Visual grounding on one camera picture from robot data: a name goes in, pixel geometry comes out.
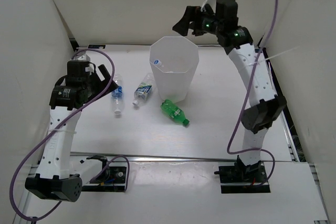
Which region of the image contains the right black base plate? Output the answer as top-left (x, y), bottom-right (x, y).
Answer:
top-left (214, 157), bottom-right (271, 194)

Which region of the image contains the clear bottle white green label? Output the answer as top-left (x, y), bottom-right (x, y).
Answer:
top-left (132, 72), bottom-right (156, 107)

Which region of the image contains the clear bottle red blue label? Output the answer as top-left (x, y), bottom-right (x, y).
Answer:
top-left (153, 59), bottom-right (173, 73)

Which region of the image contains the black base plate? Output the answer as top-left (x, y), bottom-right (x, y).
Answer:
top-left (214, 157), bottom-right (271, 194)
top-left (82, 155), bottom-right (130, 193)

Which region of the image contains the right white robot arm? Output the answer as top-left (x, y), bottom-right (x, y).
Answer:
top-left (172, 0), bottom-right (287, 182)

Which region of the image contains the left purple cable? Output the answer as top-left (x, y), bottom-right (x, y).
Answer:
top-left (9, 49), bottom-right (130, 221)

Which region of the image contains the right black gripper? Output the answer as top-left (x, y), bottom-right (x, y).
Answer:
top-left (173, 5), bottom-right (224, 37)

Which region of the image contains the green plastic bottle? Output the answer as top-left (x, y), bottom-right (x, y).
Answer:
top-left (160, 99), bottom-right (190, 126)

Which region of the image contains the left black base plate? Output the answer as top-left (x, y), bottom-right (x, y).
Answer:
top-left (82, 155), bottom-right (130, 193)

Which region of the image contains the white octagonal plastic bin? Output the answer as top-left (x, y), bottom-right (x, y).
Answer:
top-left (149, 36), bottom-right (199, 103)

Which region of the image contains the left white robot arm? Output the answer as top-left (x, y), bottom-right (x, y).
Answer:
top-left (25, 51), bottom-right (117, 202)

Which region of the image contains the aluminium rail bar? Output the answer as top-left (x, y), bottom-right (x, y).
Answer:
top-left (70, 152), bottom-right (235, 163)

